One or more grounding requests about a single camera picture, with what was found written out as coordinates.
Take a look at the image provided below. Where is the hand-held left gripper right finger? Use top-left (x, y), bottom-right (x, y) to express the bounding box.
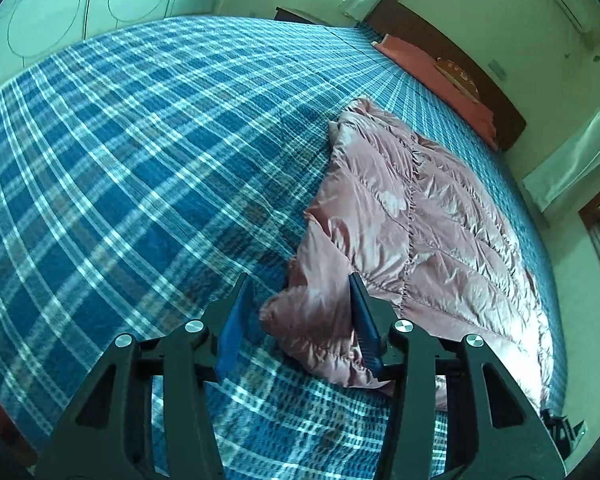
top-left (347, 272), bottom-right (568, 480)

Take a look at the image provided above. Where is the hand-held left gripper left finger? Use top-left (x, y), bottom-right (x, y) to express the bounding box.
top-left (32, 272), bottom-right (256, 480)

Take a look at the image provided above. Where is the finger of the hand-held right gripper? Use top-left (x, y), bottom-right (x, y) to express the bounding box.
top-left (540, 407), bottom-right (588, 459)

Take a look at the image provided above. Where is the pink puffer jacket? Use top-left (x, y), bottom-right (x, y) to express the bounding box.
top-left (258, 97), bottom-right (553, 411)

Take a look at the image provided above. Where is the blue plaid bed sheet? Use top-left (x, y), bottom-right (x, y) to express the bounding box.
top-left (0, 15), bottom-right (568, 480)

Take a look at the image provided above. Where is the brown patterned cushion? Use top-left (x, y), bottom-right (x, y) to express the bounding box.
top-left (435, 57), bottom-right (481, 103)

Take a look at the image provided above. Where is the pink pillow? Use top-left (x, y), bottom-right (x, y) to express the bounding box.
top-left (375, 34), bottom-right (498, 143)

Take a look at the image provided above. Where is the wooden headboard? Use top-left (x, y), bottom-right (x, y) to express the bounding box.
top-left (365, 0), bottom-right (527, 151)

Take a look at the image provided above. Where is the wooden nightstand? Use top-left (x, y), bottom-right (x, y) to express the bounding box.
top-left (275, 6), bottom-right (326, 25)

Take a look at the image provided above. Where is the white wardrobe with circle pattern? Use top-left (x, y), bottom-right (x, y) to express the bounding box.
top-left (0, 0), bottom-right (261, 91)

